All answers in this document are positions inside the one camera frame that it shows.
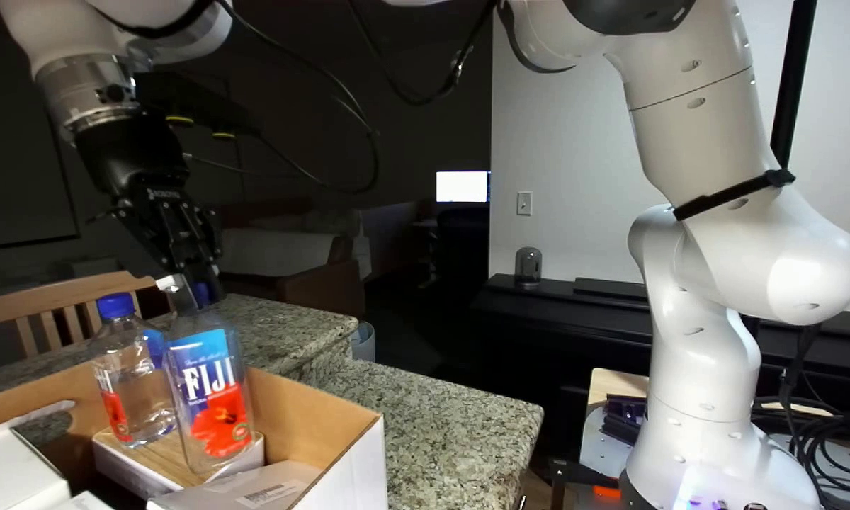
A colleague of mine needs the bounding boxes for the black vertical pole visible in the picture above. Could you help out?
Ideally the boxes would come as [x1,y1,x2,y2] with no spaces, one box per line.
[768,0,821,174]

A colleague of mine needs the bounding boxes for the small glass jar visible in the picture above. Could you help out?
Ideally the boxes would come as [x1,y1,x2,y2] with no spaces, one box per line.
[513,245,544,293]

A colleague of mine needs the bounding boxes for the black cable strap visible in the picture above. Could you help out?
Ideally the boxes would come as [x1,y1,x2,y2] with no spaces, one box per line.
[671,167,800,224]

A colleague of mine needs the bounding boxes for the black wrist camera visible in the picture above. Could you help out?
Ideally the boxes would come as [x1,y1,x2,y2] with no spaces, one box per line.
[153,95,259,180]

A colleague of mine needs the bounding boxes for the black base frame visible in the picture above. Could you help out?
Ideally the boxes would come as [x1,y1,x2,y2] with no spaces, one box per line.
[544,456,636,510]

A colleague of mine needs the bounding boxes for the white box with label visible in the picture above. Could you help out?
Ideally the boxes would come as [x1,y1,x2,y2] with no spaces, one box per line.
[144,462,328,510]

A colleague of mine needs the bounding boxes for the clear Fiji water bottle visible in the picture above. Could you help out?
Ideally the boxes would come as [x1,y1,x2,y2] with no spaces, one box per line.
[86,293,178,450]
[153,273,265,480]

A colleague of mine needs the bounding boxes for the wooden chair back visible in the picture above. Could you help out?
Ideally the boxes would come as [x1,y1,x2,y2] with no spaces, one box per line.
[0,271,164,380]

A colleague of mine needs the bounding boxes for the small light wooden table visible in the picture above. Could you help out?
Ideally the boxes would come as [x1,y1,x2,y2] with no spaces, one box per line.
[579,365,654,476]

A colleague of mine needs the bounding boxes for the lit computer monitor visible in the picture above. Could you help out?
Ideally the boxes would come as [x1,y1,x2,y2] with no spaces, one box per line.
[432,167,494,208]

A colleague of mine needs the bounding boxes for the white box with wooden lid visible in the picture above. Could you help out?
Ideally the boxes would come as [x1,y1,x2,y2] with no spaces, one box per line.
[89,429,268,501]

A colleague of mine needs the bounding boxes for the black low console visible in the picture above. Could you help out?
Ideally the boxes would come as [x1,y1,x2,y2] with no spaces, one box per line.
[469,271,850,419]

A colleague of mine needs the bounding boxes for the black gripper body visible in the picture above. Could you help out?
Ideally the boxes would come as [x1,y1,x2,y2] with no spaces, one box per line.
[72,112,190,208]

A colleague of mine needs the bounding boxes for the open cardboard box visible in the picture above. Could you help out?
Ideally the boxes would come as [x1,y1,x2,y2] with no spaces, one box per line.
[0,357,392,510]

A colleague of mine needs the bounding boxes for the plain white box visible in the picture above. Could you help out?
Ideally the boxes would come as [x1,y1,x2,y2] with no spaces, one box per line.
[0,425,75,510]

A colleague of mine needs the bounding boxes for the black cable bundle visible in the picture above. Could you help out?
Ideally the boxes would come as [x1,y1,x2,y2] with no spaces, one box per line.
[782,377,850,504]

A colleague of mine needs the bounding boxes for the black electronic device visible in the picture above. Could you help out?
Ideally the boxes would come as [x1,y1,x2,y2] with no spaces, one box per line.
[600,394,649,445]

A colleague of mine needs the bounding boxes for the white upholstered sofa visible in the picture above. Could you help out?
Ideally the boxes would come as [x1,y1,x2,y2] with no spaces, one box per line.
[219,224,371,280]

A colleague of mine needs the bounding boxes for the translucent waste bin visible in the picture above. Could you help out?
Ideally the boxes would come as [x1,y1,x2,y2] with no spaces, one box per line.
[348,322,379,365]

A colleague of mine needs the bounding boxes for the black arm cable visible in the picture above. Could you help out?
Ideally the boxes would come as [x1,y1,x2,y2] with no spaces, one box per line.
[224,0,504,201]

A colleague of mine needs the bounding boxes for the black flat bar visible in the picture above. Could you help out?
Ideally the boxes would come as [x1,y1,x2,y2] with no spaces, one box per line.
[572,276,660,303]

